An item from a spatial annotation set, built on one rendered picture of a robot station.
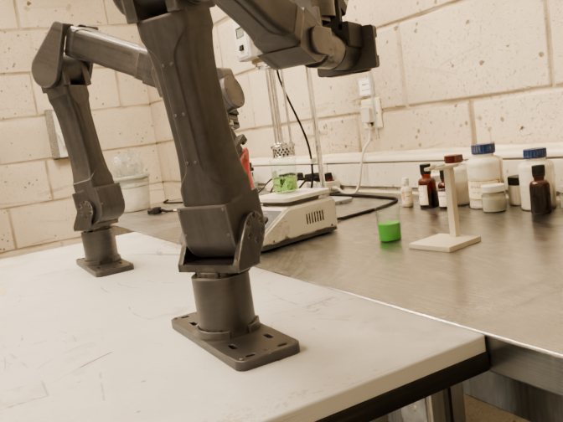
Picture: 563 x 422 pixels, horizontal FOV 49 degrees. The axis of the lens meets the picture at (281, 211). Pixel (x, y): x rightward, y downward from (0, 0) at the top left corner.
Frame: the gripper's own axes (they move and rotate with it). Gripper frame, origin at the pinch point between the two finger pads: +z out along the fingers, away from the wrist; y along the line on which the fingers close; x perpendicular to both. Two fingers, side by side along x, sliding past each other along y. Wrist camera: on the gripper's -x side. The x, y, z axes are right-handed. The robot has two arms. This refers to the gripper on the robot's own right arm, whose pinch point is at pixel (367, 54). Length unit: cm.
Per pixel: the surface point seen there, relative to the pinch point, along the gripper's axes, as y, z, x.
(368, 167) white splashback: 30, 64, 23
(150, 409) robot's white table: -3, -63, 33
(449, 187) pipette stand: -12.2, -1.9, 23.1
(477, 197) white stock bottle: -8.8, 27.6, 28.7
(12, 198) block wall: 245, 99, 24
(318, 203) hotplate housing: 15.9, 6.0, 25.5
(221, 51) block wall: 112, 114, -27
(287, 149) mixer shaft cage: 42, 41, 15
